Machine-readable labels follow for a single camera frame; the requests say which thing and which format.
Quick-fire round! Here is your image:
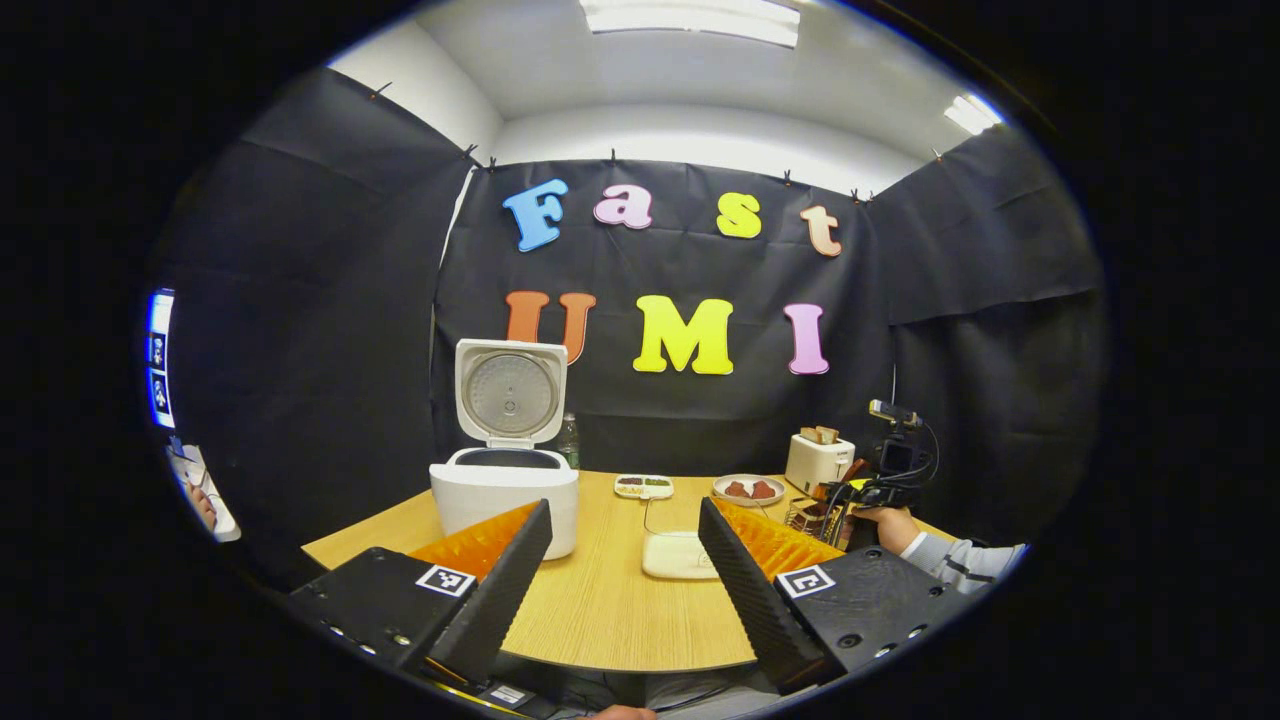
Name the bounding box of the white rice cooker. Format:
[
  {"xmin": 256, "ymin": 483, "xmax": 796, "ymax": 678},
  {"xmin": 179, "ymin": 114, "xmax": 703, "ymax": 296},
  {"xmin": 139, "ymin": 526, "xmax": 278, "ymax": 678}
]
[{"xmin": 429, "ymin": 338, "xmax": 581, "ymax": 561}]

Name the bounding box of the white round plate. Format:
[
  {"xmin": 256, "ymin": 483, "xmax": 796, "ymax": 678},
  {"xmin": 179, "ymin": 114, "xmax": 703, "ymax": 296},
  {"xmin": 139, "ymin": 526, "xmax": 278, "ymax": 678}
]
[{"xmin": 712, "ymin": 473, "xmax": 787, "ymax": 507}]

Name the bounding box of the person's grey clothing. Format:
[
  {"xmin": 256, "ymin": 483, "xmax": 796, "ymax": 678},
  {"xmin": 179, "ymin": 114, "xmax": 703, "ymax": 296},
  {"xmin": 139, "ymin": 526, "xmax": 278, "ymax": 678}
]
[{"xmin": 560, "ymin": 668, "xmax": 791, "ymax": 720}]

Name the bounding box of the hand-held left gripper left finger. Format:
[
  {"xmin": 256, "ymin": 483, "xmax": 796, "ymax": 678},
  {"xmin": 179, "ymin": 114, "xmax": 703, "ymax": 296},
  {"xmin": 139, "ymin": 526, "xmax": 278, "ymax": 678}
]
[{"xmin": 288, "ymin": 498, "xmax": 554, "ymax": 689}]

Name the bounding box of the metal wire chopstick holder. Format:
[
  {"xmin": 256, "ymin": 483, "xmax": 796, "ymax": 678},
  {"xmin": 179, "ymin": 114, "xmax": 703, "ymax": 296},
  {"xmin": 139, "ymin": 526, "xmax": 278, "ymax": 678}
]
[{"xmin": 785, "ymin": 497, "xmax": 846, "ymax": 541}]

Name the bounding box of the white blue standing banner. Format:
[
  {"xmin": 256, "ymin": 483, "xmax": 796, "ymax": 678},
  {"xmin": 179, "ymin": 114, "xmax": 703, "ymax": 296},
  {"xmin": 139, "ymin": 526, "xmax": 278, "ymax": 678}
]
[{"xmin": 145, "ymin": 288, "xmax": 176, "ymax": 431}]

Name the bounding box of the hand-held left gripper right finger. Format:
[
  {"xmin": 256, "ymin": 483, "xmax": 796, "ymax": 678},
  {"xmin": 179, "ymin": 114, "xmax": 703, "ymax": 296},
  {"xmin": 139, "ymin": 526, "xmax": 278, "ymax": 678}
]
[{"xmin": 697, "ymin": 496, "xmax": 976, "ymax": 696}]

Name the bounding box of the white toaster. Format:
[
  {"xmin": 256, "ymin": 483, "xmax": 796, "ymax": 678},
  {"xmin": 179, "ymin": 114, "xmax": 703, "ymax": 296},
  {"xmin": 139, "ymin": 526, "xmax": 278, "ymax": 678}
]
[{"xmin": 785, "ymin": 432, "xmax": 857, "ymax": 496}]

